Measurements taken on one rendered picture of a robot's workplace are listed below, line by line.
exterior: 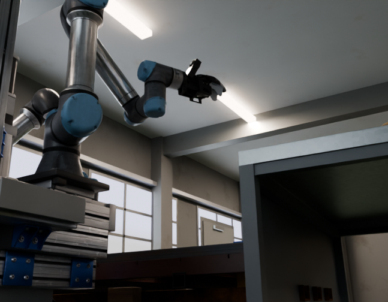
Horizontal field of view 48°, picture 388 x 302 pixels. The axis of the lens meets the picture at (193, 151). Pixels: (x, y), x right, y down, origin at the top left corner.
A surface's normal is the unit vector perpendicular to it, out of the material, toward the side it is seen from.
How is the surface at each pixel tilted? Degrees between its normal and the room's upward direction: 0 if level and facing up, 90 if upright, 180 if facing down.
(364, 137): 90
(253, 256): 90
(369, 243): 90
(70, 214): 90
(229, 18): 180
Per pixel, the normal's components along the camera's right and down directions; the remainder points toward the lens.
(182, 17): 0.02, 0.94
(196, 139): -0.52, -0.27
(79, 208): 0.86, -0.18
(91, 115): 0.54, -0.16
